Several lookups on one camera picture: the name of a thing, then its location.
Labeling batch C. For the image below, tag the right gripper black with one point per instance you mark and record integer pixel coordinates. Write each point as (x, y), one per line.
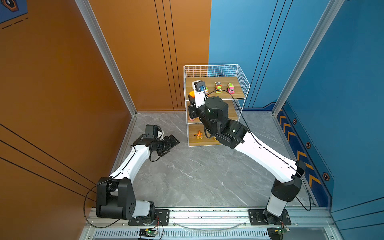
(193, 111)

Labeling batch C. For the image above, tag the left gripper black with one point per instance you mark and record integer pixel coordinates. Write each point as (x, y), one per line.
(169, 145)

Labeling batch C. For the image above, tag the green toy car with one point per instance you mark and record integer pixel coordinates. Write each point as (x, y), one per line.
(218, 87)

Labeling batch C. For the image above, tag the pink toy truck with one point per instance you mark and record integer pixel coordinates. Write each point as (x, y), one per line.
(231, 88)

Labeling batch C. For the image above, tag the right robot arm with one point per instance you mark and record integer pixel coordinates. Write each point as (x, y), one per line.
(213, 113)

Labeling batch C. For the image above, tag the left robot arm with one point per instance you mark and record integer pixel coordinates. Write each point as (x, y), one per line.
(115, 194)

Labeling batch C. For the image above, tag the orange pikachu figure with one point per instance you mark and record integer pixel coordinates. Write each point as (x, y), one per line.
(199, 135)

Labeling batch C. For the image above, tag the left circuit board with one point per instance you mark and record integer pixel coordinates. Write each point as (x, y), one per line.
(148, 234)

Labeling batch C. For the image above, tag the circuit board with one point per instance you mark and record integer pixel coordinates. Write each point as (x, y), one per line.
(148, 234)
(277, 233)

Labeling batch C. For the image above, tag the right circuit board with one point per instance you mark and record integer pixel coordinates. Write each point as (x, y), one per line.
(277, 233)

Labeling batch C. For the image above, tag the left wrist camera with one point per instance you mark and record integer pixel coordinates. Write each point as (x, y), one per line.
(160, 134)

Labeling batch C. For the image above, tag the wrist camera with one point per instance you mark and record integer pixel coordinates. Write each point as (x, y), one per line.
(199, 88)
(160, 134)

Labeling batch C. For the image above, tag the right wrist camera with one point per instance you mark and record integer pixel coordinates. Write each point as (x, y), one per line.
(199, 88)

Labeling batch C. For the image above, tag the white wire wooden shelf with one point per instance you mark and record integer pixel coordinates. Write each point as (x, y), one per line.
(225, 81)

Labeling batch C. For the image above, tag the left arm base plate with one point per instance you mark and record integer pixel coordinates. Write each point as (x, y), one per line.
(158, 216)

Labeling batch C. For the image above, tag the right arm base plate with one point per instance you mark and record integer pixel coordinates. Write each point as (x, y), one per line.
(259, 217)

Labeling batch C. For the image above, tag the left aluminium corner post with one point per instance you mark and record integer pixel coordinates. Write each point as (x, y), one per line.
(101, 42)

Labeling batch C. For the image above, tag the aluminium corner post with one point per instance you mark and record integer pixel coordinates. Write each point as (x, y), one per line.
(328, 16)
(101, 42)

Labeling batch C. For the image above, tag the aluminium rail frame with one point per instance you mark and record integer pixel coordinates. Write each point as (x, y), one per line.
(222, 223)

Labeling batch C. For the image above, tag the right aluminium corner post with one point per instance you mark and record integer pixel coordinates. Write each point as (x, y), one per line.
(328, 16)

